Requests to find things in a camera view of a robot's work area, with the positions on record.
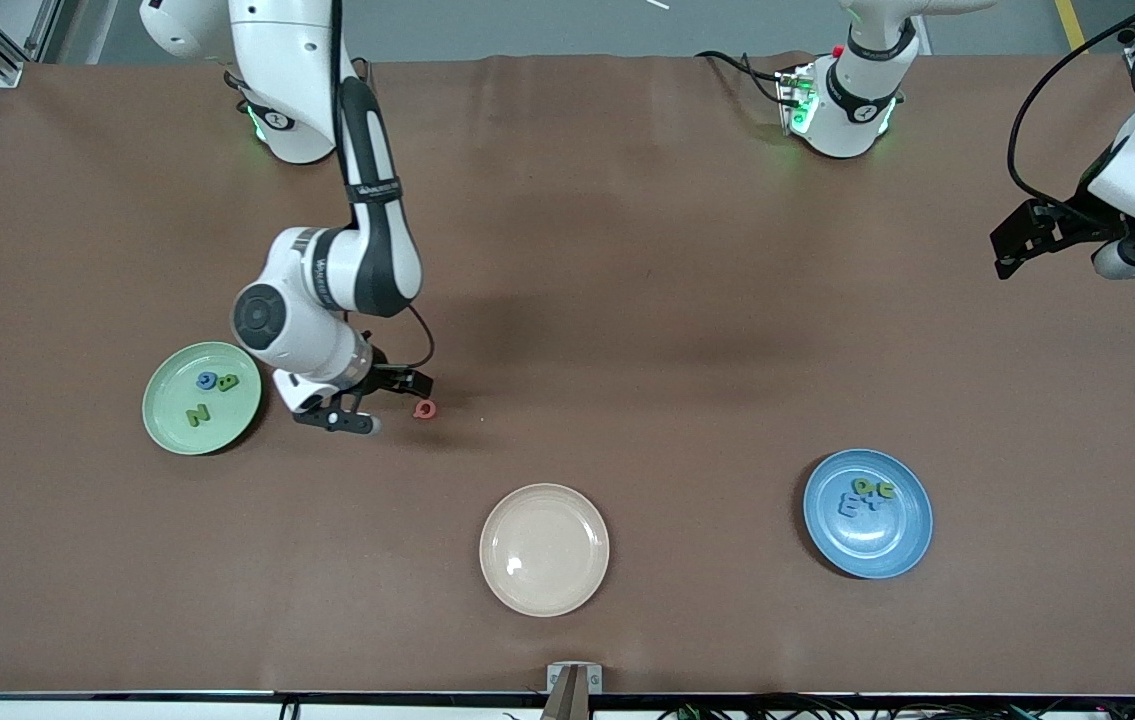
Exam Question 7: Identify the brown table cover mat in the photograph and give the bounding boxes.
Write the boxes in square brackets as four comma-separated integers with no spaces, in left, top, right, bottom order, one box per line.
[0,52,1135,697]

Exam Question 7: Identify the metal table edge bracket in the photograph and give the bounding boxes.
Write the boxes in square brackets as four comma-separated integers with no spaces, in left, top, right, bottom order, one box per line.
[546,662,604,720]

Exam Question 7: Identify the green plastic plate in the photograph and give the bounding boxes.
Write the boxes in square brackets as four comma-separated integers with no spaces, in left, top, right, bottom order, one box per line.
[142,342,263,457]

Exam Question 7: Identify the blue plastic plate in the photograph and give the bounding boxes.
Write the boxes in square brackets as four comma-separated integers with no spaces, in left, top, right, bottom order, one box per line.
[803,448,935,581]

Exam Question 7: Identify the cream plastic plate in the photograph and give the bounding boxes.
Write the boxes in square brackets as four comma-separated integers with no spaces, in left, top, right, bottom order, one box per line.
[479,483,611,618]

